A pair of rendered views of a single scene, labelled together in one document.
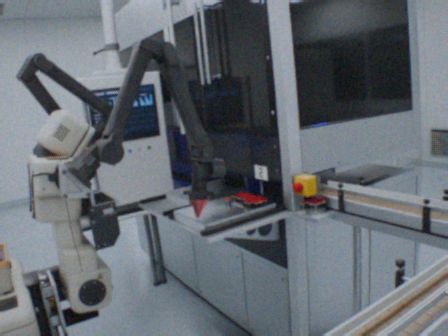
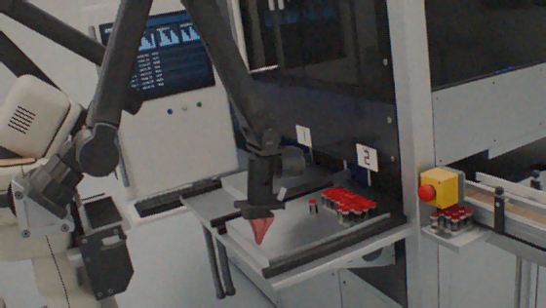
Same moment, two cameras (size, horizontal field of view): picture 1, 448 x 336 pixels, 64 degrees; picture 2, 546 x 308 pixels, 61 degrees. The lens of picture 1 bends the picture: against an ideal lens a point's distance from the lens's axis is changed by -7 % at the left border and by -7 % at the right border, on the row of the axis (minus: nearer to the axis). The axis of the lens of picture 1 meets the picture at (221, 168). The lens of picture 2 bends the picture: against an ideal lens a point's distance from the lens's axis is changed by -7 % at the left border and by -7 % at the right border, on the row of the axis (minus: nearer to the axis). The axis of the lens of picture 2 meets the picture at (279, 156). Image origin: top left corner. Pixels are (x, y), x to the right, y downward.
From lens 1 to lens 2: 0.39 m
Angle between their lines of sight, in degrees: 9
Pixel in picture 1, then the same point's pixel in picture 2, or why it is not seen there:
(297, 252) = (423, 288)
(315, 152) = (457, 128)
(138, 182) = (185, 157)
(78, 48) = not seen: outside the picture
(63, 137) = (25, 127)
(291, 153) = (416, 133)
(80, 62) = not seen: outside the picture
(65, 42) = not seen: outside the picture
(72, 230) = (59, 268)
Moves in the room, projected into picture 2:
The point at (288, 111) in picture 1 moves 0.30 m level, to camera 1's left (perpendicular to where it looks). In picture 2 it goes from (411, 61) to (278, 77)
